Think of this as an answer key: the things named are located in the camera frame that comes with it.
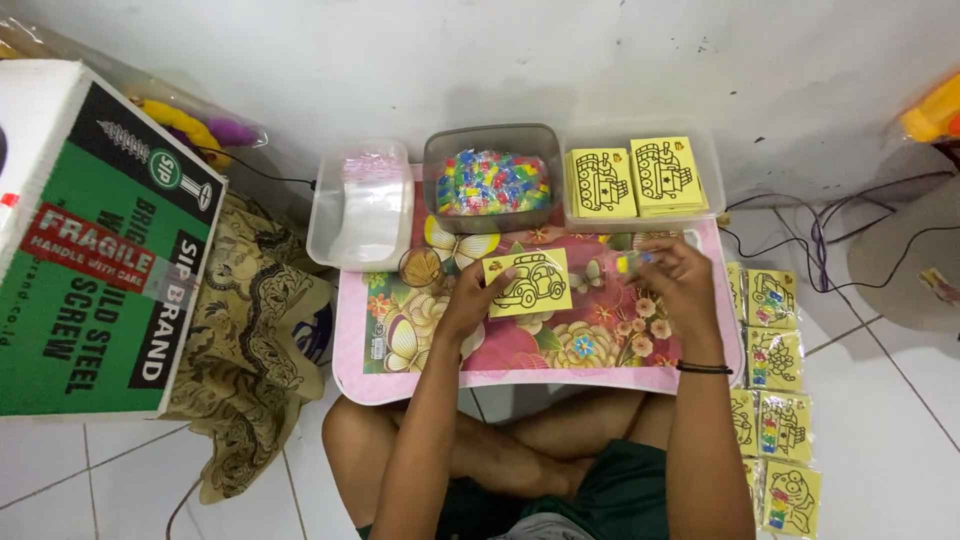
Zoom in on person's left hand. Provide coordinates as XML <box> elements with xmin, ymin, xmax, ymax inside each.
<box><xmin>437</xmin><ymin>258</ymin><xmax>520</xmax><ymax>345</ymax></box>

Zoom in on person's right hand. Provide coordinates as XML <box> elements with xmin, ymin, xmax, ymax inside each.
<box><xmin>622</xmin><ymin>238</ymin><xmax>725</xmax><ymax>345</ymax></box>

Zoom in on clear plastic sleeve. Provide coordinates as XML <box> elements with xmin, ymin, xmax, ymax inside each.
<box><xmin>558</xmin><ymin>228</ymin><xmax>704</xmax><ymax>303</ymax></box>

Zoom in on yellow car outline card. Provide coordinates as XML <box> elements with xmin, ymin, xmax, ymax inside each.
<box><xmin>481</xmin><ymin>248</ymin><xmax>574</xmax><ymax>319</ymax></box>

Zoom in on stack of yellow tank cards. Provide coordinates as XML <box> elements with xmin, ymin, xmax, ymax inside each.
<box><xmin>566</xmin><ymin>147</ymin><xmax>639</xmax><ymax>220</ymax></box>
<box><xmin>630</xmin><ymin>136</ymin><xmax>710</xmax><ymax>219</ymax></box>

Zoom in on wide clear plastic container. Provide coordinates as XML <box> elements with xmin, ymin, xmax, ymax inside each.
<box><xmin>561</xmin><ymin>123</ymin><xmax>727</xmax><ymax>232</ymax></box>

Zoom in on pink floral folding table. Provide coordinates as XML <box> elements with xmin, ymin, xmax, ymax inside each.
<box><xmin>332</xmin><ymin>163</ymin><xmax>745</xmax><ymax>406</ymax></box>

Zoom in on pile of packed yellow cards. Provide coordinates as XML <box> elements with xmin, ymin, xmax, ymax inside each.
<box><xmin>726</xmin><ymin>261</ymin><xmax>823</xmax><ymax>540</ymax></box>

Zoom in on pile of colourful sand packets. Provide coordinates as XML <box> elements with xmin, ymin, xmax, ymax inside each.
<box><xmin>436</xmin><ymin>148</ymin><xmax>552</xmax><ymax>217</ymax></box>

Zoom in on grey plastic container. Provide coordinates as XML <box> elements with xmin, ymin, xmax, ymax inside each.
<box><xmin>422</xmin><ymin>123</ymin><xmax>565</xmax><ymax>235</ymax></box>

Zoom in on person's legs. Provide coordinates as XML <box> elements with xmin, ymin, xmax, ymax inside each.
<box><xmin>322</xmin><ymin>386</ymin><xmax>676</xmax><ymax>530</ymax></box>

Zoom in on small round golden bowl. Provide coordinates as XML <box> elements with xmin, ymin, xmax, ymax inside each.
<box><xmin>397</xmin><ymin>246</ymin><xmax>445</xmax><ymax>289</ymax></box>

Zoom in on dark green shorts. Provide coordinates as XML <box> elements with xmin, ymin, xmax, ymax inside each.
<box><xmin>356</xmin><ymin>438</ymin><xmax>672</xmax><ymax>540</ymax></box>

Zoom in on grey round mat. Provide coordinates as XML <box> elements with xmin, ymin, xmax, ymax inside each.
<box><xmin>847</xmin><ymin>176</ymin><xmax>960</xmax><ymax>333</ymax></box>

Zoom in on small printed paper piece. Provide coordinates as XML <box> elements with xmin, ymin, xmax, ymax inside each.
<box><xmin>918</xmin><ymin>267</ymin><xmax>960</xmax><ymax>305</ymax></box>

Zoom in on stack of clear plastic bags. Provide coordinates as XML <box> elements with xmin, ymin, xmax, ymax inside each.
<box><xmin>330</xmin><ymin>150</ymin><xmax>408</xmax><ymax>264</ymax></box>

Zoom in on orange plastic toy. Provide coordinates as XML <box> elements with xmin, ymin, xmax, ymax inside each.
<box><xmin>900</xmin><ymin>71</ymin><xmax>960</xmax><ymax>144</ymax></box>

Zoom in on white blue plastic bag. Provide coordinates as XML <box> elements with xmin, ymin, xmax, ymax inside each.
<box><xmin>292</xmin><ymin>300</ymin><xmax>336</xmax><ymax>369</ymax></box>

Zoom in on brown batik cloth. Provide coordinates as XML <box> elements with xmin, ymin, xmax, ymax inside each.
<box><xmin>161</xmin><ymin>187</ymin><xmax>336</xmax><ymax>505</ymax></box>

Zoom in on clear bag of plush toys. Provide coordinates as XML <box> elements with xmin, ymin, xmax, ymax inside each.
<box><xmin>0</xmin><ymin>15</ymin><xmax>270</xmax><ymax>155</ymax></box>

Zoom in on green white cardboard box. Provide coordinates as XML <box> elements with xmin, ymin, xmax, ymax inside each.
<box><xmin>0</xmin><ymin>60</ymin><xmax>228</xmax><ymax>420</ymax></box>

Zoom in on purple cable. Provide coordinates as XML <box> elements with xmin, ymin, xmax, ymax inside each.
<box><xmin>808</xmin><ymin>201</ymin><xmax>832</xmax><ymax>292</ymax></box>

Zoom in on black cable bundle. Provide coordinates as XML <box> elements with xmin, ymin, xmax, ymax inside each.
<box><xmin>716</xmin><ymin>168</ymin><xmax>960</xmax><ymax>295</ymax></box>

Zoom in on thin black cable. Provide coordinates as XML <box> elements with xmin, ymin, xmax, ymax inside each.
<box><xmin>196</xmin><ymin>147</ymin><xmax>318</xmax><ymax>190</ymax></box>

